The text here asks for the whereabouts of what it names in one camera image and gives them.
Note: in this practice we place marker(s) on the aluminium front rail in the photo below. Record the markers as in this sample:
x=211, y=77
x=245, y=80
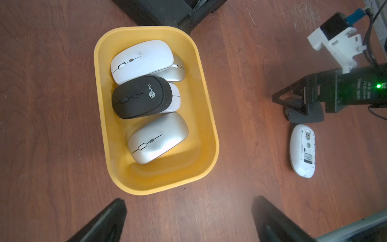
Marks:
x=357, y=230

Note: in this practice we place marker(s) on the black mouse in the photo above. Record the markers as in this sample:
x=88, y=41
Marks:
x=141, y=97
x=315, y=114

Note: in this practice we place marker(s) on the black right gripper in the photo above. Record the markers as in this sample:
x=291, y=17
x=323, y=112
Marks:
x=362, y=86

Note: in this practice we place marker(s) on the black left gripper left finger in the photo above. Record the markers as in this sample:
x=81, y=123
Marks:
x=107, y=226

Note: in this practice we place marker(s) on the silver mouse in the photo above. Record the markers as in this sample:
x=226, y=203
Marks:
x=175, y=73

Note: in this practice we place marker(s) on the black plastic tool case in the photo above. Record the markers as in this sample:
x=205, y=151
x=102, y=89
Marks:
x=184, y=15

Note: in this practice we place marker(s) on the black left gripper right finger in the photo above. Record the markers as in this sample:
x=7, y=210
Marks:
x=273, y=225

